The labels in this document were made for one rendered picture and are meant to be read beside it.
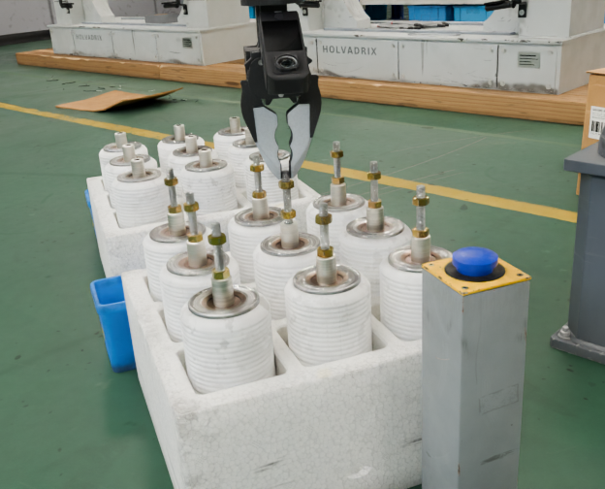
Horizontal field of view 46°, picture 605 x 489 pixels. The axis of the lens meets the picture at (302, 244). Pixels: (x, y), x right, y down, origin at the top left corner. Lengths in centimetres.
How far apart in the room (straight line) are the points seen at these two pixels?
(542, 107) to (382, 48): 77
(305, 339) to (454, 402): 19
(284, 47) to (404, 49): 227
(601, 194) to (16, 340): 97
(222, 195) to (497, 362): 71
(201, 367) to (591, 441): 51
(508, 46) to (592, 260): 176
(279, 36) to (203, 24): 323
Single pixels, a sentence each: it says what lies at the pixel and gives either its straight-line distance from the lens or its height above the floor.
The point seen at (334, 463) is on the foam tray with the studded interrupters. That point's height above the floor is 7.
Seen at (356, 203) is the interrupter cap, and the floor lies 25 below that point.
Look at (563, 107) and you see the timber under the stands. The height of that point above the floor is 6.
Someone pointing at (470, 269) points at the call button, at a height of 32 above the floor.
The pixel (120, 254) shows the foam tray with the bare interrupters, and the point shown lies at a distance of 123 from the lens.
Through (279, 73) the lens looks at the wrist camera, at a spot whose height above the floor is 48.
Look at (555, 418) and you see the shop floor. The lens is 103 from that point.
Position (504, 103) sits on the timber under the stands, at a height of 5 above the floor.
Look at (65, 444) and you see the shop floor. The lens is 105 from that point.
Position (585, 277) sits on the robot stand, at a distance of 113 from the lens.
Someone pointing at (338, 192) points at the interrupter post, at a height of 27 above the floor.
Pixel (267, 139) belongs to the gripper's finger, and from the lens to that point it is 85.
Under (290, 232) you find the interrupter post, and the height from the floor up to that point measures 27.
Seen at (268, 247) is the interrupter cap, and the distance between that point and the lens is 89.
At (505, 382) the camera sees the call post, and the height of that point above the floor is 21.
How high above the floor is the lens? 58
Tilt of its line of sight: 22 degrees down
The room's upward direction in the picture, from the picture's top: 4 degrees counter-clockwise
